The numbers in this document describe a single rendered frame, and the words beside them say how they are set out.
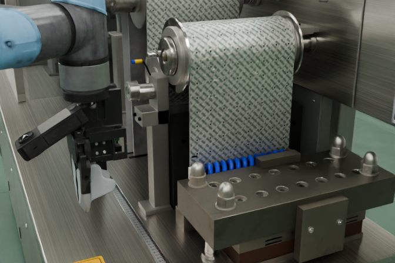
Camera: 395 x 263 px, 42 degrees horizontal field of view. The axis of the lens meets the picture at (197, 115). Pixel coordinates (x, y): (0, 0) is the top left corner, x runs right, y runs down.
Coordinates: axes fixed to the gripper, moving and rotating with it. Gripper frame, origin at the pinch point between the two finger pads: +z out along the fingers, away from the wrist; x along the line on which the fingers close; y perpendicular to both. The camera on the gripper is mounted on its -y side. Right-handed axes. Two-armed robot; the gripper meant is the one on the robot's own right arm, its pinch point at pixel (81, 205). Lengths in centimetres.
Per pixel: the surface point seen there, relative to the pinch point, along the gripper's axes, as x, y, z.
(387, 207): 116, 193, 105
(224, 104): 9.7, 31.5, -10.3
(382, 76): -6, 56, -17
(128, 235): 11.4, 10.8, 15.2
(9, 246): 164, -8, 105
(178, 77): 11.7, 22.5, -16.6
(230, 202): -8.0, 23.6, 0.9
